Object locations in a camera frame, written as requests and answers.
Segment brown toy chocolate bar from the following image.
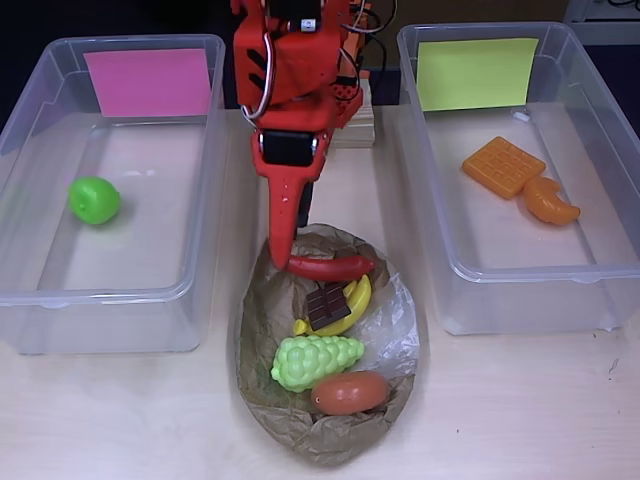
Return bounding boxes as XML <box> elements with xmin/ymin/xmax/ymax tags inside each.
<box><xmin>305</xmin><ymin>282</ymin><xmax>353</xmax><ymax>331</ymax></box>

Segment light green toy lettuce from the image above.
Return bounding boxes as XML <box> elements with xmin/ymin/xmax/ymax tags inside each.
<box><xmin>270</xmin><ymin>334</ymin><xmax>365</xmax><ymax>394</ymax></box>

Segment brown toy donut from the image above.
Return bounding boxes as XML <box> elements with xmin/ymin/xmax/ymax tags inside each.
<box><xmin>310</xmin><ymin>370</ymin><xmax>391</xmax><ymax>416</ymax></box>

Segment black base cable bundle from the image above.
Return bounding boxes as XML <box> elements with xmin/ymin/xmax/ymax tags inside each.
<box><xmin>367</xmin><ymin>0</ymin><xmax>399</xmax><ymax>72</ymax></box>

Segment yellow-green sticky note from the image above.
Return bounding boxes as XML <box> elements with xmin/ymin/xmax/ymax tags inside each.
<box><xmin>417</xmin><ymin>38</ymin><xmax>540</xmax><ymax>112</ymax></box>

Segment yellow toy banana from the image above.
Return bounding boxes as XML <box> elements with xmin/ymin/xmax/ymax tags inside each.
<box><xmin>293</xmin><ymin>273</ymin><xmax>374</xmax><ymax>337</ymax></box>

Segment pink sticky note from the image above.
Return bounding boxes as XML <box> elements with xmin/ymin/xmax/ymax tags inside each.
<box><xmin>83</xmin><ymin>48</ymin><xmax>211</xmax><ymax>119</ymax></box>

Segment clear plastic film bag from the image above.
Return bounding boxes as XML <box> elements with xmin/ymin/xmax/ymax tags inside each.
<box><xmin>349</xmin><ymin>272</ymin><xmax>420</xmax><ymax>389</ymax></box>

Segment green toy apple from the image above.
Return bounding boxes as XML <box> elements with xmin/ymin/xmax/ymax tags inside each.
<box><xmin>68</xmin><ymin>175</ymin><xmax>123</xmax><ymax>226</ymax></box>

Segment wooden base block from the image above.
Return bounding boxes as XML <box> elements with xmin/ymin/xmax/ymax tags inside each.
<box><xmin>327</xmin><ymin>79</ymin><xmax>376</xmax><ymax>150</ymax></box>

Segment crumpled brown paper bag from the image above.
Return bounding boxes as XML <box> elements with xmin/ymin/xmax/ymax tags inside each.
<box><xmin>233</xmin><ymin>222</ymin><xmax>420</xmax><ymax>469</ymax></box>

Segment red toy chili pepper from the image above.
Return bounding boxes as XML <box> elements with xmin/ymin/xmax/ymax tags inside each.
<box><xmin>287</xmin><ymin>254</ymin><xmax>376</xmax><ymax>282</ymax></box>

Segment orange toy waffle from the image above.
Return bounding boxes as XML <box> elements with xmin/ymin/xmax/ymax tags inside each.
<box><xmin>461</xmin><ymin>135</ymin><xmax>547</xmax><ymax>201</ymax></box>

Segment clear plastic bin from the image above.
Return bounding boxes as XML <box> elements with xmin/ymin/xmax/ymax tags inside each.
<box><xmin>397</xmin><ymin>22</ymin><xmax>640</xmax><ymax>336</ymax></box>
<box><xmin>0</xmin><ymin>33</ymin><xmax>227</xmax><ymax>356</ymax></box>

